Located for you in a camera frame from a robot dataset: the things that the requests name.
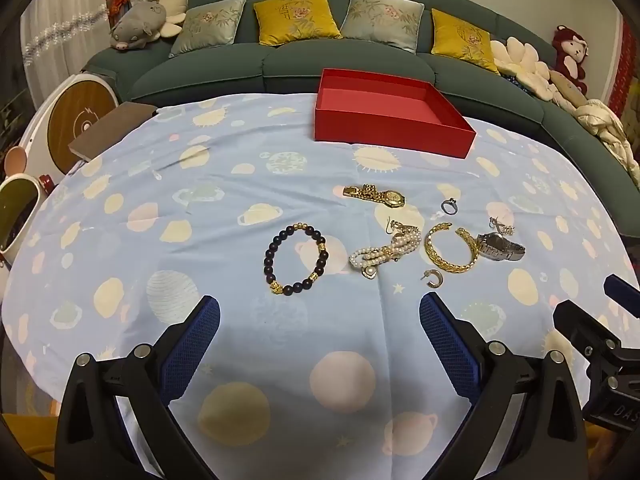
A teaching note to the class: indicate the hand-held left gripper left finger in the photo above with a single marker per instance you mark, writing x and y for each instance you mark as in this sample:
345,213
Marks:
192,345

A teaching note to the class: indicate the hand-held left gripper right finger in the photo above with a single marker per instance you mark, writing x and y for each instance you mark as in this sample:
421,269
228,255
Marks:
450,345

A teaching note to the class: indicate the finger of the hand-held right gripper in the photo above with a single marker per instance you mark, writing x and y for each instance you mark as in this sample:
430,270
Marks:
622,292
580,322

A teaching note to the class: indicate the silver hoop earring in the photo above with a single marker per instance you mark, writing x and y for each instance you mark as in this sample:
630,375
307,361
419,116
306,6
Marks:
439,280

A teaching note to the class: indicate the gold bangle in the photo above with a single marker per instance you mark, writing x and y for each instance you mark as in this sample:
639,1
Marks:
434,256

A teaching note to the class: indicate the silver wristwatch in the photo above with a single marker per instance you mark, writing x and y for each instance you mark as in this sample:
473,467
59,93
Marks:
497,246

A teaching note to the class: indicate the silver dangle earring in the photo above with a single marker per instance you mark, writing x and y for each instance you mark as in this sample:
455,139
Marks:
502,227

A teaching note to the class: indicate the gold hook earring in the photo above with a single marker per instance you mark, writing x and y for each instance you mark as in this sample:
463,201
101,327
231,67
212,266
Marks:
400,225

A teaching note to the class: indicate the gold wristwatch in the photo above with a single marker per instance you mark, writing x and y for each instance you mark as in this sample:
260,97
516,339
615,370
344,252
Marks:
387,197

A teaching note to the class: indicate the red cardboard box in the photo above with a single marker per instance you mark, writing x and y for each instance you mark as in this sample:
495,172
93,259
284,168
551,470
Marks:
390,127

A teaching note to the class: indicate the blue planet print tablecloth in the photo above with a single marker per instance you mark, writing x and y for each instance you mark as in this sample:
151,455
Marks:
200,220

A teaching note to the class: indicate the cream blanket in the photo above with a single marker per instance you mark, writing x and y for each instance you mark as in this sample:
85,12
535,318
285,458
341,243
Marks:
607,130

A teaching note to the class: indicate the beige bread plush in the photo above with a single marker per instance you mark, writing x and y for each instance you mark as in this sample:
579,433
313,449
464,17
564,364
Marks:
565,90

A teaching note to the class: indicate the white rimmed olive container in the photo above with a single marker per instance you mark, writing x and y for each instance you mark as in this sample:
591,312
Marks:
15,210

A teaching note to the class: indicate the brown book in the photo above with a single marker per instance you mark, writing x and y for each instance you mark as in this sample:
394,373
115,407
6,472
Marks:
110,130

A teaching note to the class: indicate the dark blue patterned cushion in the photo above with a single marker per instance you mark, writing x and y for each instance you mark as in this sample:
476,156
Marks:
515,82

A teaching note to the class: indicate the cream flower cushion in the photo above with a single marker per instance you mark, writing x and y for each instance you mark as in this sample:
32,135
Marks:
522,65

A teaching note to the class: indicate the red monkey plush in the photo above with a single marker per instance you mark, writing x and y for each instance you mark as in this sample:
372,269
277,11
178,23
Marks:
567,42

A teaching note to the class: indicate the pink round ornament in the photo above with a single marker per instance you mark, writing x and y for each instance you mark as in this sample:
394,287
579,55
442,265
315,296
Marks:
14,159

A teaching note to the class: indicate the white device with wooden disc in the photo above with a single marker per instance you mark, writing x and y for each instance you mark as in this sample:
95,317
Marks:
75,110

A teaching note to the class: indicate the dark floral screen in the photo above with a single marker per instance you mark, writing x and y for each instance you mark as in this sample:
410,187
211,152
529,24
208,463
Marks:
10,110

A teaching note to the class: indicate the dark green sofa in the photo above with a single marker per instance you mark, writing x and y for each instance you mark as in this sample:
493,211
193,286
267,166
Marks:
300,62

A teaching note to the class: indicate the yellow embroidered cushion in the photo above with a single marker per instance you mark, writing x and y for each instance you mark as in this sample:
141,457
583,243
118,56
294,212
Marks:
460,37
295,17

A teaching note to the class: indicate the grey-green embroidered cushion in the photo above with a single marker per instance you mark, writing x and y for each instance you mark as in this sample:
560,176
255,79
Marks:
210,25
382,17

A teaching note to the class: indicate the grey pig plush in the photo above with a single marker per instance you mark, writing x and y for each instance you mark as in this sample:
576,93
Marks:
137,22

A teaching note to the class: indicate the white sheer curtain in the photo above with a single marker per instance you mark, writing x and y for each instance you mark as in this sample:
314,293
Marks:
60,35

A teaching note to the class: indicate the red curtain bow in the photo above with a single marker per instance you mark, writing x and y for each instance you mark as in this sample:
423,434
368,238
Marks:
119,2

